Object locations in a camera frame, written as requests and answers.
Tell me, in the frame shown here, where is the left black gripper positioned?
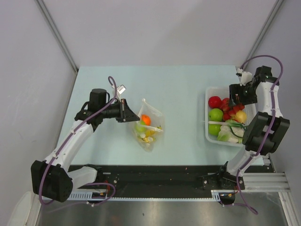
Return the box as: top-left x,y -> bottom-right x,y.
100,98 -> 139,123

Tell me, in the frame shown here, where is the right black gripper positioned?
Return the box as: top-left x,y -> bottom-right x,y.
229,83 -> 258,107

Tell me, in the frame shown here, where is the red strawberry bunch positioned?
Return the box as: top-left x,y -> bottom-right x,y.
220,98 -> 245,121

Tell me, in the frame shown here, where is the orange fruit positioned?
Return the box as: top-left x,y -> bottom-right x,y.
141,114 -> 151,126

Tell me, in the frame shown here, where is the green pear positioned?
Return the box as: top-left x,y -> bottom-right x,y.
135,120 -> 147,133

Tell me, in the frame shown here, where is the clear zip top bag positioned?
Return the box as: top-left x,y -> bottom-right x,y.
128,98 -> 165,152

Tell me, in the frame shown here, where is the yellow banana bunch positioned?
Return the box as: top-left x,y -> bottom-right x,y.
137,126 -> 163,144

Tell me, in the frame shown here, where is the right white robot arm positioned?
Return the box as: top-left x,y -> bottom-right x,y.
217,66 -> 290,189

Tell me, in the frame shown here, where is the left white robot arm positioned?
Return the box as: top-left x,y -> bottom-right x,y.
31,85 -> 140,204

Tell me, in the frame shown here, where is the white plastic basket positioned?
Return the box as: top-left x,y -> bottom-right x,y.
205,87 -> 257,147

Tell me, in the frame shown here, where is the yellow pear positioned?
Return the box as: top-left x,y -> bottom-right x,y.
234,110 -> 247,124

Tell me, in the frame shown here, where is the red apple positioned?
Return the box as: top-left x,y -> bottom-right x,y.
208,96 -> 222,109

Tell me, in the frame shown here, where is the green apple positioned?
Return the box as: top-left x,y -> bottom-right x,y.
208,124 -> 221,136
208,108 -> 223,122

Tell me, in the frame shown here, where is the green onion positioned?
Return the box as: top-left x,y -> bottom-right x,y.
203,120 -> 247,129

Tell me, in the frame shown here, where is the white green cabbage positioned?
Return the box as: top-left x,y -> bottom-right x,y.
217,126 -> 245,144

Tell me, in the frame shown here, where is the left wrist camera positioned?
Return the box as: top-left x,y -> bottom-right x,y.
115,85 -> 126,101

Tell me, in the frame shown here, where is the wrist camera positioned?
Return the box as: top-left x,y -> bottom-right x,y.
237,68 -> 253,86
115,85 -> 126,101

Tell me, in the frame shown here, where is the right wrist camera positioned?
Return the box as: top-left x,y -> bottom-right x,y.
237,68 -> 253,86

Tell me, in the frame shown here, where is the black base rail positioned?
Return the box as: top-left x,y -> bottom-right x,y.
82,165 -> 246,199

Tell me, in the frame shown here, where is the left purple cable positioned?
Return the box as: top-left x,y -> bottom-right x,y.
39,75 -> 118,205

